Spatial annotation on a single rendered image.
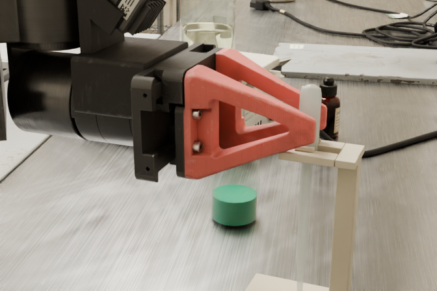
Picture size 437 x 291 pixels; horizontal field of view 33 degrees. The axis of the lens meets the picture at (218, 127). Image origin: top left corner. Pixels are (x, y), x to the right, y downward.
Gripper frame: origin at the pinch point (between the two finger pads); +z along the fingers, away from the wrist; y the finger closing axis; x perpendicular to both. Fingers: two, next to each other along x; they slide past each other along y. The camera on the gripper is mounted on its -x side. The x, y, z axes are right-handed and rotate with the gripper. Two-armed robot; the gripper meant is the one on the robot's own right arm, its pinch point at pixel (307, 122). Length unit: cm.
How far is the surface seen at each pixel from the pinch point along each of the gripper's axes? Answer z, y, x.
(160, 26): -112, 213, 42
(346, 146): 2.2, 0.9, 1.6
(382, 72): -5, 66, 14
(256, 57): -15.0, 36.1, 5.5
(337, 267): 2.4, -0.7, 9.0
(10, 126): -42, 26, 14
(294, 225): -4.1, 13.8, 14.2
